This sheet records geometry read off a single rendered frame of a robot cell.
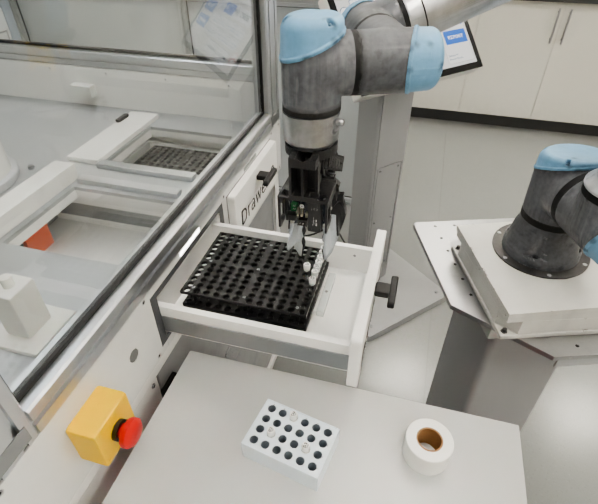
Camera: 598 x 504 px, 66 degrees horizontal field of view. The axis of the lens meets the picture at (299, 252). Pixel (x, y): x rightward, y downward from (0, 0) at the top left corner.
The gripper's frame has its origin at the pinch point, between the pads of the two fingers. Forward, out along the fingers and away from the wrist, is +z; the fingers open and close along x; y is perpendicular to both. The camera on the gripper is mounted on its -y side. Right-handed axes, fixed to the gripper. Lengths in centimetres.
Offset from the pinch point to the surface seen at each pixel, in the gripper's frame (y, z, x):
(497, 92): -296, 73, 62
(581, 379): -70, 99, 86
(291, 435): 23.3, 17.4, 2.4
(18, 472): 42.8, 3.5, -23.1
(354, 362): 14.2, 9.0, 9.8
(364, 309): 7.3, 4.6, 9.8
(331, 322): 3.0, 13.7, 4.0
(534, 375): -21, 45, 49
